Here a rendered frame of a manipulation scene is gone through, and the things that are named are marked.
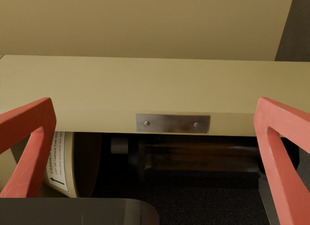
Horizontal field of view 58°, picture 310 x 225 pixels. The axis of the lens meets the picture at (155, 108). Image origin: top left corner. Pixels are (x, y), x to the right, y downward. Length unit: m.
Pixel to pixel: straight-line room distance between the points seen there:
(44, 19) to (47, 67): 0.38
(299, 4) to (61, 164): 0.53
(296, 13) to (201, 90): 0.40
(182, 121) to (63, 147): 0.16
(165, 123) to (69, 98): 0.10
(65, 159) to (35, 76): 0.11
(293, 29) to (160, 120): 0.45
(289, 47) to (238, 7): 0.14
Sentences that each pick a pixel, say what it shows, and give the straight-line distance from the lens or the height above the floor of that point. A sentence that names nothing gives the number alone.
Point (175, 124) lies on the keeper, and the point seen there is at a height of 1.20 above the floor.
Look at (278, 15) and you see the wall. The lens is 0.72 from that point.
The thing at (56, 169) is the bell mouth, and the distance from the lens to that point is 0.38.
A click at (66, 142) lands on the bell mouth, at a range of 0.36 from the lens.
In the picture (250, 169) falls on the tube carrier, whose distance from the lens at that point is 0.43.
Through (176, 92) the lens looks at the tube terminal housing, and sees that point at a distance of 0.29.
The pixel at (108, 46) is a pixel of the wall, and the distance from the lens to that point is 0.71.
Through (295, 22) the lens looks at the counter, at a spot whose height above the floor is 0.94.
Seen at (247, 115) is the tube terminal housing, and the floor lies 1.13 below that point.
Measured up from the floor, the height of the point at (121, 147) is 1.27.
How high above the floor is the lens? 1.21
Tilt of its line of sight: 1 degrees up
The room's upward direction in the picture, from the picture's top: 89 degrees counter-clockwise
